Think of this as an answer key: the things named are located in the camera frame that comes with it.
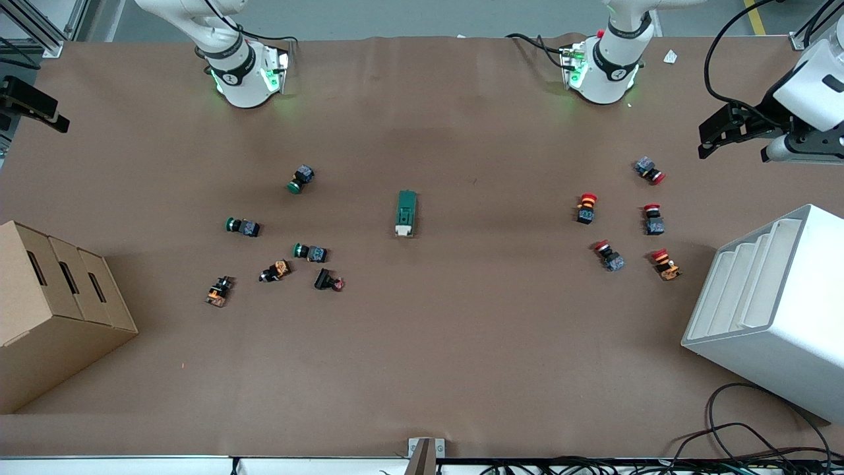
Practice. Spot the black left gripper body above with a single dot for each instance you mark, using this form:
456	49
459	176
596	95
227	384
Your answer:
763	113

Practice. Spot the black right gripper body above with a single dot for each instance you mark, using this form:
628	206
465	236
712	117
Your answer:
20	100

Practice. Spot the green load switch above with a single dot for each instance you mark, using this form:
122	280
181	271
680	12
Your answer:
405	211

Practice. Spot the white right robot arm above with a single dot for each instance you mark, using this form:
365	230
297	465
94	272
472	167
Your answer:
241	79

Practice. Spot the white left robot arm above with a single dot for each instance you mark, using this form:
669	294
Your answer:
610	72

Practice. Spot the red mushroom button blue block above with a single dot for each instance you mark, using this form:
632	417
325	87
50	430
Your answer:
654	224
612	259
647	168

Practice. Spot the white paper scrap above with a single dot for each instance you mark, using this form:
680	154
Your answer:
670	57

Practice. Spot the red mushroom button orange block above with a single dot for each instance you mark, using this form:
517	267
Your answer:
667	267
585	211

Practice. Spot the white stepped rack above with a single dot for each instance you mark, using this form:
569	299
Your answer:
778	330

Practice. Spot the brown cardboard box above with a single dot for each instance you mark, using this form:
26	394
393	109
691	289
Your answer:
59	316

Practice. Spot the aluminium frame profile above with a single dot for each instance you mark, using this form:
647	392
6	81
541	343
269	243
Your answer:
39	30
814	26

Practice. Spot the green push button switch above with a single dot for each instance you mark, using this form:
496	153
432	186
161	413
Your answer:
245	227
312	253
302	177

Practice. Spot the black button orange block switch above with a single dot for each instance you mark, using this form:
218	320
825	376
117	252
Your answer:
277	270
218	292

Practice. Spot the black switch with red button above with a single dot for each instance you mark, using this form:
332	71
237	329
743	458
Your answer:
324	280

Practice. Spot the grey metal table bracket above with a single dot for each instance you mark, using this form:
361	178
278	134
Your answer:
425	452

